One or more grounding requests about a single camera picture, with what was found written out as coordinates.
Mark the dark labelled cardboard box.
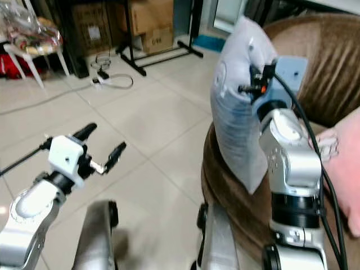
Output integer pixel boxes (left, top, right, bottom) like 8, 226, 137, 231
72, 4, 112, 57

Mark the silver right robot leg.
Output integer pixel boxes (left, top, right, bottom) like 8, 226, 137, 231
191, 203, 245, 270

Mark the silver robot leg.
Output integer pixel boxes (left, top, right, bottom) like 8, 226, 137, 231
82, 199, 119, 270
191, 203, 245, 270

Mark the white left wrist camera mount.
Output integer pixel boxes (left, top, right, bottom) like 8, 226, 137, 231
48, 135, 86, 181

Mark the large brown cardboard box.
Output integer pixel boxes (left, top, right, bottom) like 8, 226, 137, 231
127, 0, 174, 38

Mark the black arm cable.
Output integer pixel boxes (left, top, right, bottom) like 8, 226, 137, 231
0, 135, 54, 176
262, 61, 350, 270

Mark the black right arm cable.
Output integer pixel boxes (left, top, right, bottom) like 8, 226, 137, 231
262, 61, 350, 270

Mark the silver left robot leg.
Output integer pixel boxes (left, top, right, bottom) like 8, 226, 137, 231
82, 199, 119, 270

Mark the brown plush sofa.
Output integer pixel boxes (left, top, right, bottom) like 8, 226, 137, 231
201, 12, 360, 270

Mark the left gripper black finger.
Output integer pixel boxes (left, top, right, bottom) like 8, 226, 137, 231
72, 122, 98, 142
105, 141, 128, 169

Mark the pink cushion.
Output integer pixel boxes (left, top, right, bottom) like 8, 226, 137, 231
309, 111, 360, 238

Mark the white plastic chair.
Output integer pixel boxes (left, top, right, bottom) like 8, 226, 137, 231
3, 0, 73, 91

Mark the blue floor mat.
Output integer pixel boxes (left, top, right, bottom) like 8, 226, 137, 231
193, 34, 227, 53

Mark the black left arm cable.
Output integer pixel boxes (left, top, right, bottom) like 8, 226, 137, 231
0, 135, 54, 176

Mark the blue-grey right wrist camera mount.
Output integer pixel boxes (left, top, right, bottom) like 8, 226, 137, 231
254, 55, 309, 109

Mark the clear plastic bag with cloth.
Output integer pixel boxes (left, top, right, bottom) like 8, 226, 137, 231
0, 3, 64, 57

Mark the grey floor cord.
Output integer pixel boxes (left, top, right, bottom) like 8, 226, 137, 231
0, 84, 95, 116

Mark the black metal rack stand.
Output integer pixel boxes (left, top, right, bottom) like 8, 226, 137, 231
116, 0, 204, 77

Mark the small brown cardboard box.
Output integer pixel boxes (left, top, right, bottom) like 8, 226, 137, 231
139, 26, 174, 55

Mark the red bag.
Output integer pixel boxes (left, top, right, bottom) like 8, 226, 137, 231
0, 54, 36, 80

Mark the white power strip with cord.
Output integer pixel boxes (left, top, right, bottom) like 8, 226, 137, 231
92, 52, 135, 91

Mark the light grey pillow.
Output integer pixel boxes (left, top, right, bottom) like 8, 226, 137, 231
209, 15, 280, 195

